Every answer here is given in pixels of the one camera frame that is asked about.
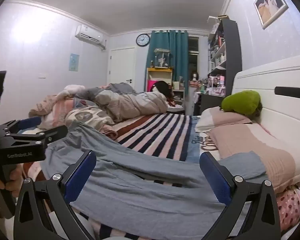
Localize round wall clock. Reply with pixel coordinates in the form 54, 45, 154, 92
136, 33, 150, 47

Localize grey beige quilt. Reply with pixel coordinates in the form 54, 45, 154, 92
74, 82, 168, 123

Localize white air conditioner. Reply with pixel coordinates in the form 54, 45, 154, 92
75, 25, 107, 49

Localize cluttered small desk items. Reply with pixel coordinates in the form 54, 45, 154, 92
197, 74, 227, 97

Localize pink polka-dot cloth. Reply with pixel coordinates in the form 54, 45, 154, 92
276, 187, 300, 230

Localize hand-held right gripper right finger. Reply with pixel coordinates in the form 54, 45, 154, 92
199, 151, 282, 240

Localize person's left hand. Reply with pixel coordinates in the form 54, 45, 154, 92
0, 165, 23, 191

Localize striped printed blanket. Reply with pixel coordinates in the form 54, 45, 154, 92
20, 112, 278, 240

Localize glass display case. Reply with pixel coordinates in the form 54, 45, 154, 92
154, 48, 171, 68

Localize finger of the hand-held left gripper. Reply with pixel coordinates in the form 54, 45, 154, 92
0, 116, 43, 137
2, 125, 69, 146

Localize framed wall picture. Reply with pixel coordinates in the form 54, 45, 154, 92
254, 0, 289, 30

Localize green plush toy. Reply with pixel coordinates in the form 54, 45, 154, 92
220, 90, 262, 117

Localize pink covered white pillow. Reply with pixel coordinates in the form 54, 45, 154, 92
195, 106, 253, 133
210, 122, 300, 193

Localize white headboard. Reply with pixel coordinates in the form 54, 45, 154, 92
231, 54, 300, 153

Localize dark shelf unit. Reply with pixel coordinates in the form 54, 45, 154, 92
207, 19, 242, 98

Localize teal curtain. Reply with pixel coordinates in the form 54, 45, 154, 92
145, 30, 189, 95

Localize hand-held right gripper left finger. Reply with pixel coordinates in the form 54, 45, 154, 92
13, 149, 97, 240

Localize window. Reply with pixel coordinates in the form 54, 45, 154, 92
188, 36, 199, 80

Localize blue-grey pants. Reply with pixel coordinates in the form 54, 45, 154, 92
40, 122, 267, 227

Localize white door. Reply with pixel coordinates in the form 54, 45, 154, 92
109, 47, 136, 90

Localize yellow topped cabinet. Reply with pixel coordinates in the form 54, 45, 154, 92
146, 67, 174, 93

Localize dark cloth bundle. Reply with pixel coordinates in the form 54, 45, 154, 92
150, 81, 176, 105

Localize light blue wall poster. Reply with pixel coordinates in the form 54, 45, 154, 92
69, 53, 80, 72

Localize dark desk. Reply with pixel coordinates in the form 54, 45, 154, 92
194, 90, 232, 115

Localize pink patterned blanket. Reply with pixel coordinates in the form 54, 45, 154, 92
29, 84, 117, 140

